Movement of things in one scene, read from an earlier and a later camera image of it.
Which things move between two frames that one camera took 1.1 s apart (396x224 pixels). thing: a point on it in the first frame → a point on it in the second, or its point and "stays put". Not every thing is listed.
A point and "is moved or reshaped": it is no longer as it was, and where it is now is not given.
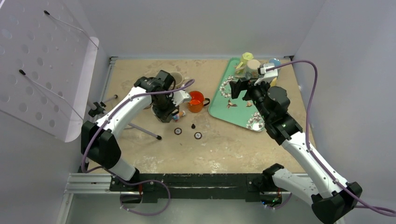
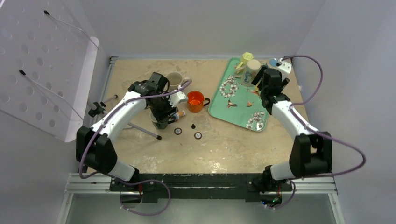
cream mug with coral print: [178, 79] stays put
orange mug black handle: [196, 104] stays put
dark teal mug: [163, 119] is moved or reshaped
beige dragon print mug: [251, 70] stays put
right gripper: [241, 85] → [283, 82]
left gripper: [171, 110] stays put
